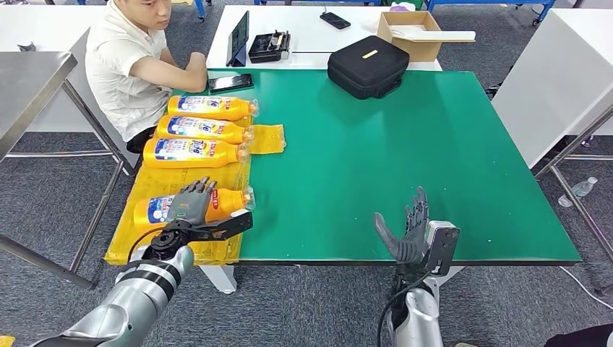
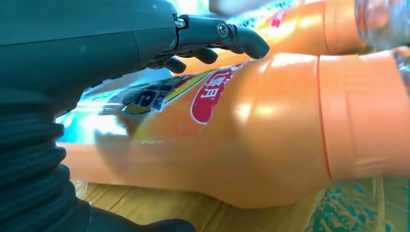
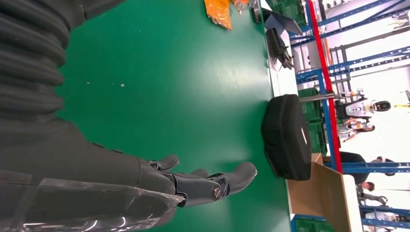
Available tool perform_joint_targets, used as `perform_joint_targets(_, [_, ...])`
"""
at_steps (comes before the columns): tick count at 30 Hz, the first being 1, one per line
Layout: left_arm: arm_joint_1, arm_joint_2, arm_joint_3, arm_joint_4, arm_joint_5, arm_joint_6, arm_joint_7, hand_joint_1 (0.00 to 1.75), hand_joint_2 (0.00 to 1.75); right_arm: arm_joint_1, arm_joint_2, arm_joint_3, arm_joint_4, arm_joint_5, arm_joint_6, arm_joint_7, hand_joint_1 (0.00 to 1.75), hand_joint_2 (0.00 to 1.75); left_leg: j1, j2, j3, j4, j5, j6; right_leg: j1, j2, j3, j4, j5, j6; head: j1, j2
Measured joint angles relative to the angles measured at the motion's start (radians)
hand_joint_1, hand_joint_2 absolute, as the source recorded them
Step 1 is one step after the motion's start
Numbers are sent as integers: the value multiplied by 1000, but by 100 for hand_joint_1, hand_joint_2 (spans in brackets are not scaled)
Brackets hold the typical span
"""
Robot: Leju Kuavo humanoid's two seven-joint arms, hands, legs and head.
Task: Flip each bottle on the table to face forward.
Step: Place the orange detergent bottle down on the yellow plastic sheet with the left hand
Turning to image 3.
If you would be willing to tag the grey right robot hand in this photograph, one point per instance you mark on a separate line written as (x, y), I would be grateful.
(80, 173)

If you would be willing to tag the black zip carry case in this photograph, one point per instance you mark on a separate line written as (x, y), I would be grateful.
(285, 137)

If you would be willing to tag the yellow taped plastic mat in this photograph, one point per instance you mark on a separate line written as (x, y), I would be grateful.
(219, 12)

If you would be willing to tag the black device tray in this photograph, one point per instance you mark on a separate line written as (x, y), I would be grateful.
(278, 48)

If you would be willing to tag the green plastic crate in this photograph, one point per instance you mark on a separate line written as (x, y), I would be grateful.
(288, 9)
(315, 128)

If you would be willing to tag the brown cardboard box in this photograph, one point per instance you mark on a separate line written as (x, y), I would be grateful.
(323, 192)

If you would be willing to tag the blue metal rack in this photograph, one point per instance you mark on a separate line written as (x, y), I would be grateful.
(323, 96)

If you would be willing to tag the red pole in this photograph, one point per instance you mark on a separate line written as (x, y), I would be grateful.
(326, 86)

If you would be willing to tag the background person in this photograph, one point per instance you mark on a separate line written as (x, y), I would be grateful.
(355, 169)

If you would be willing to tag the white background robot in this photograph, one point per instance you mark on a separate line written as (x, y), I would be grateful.
(358, 110)

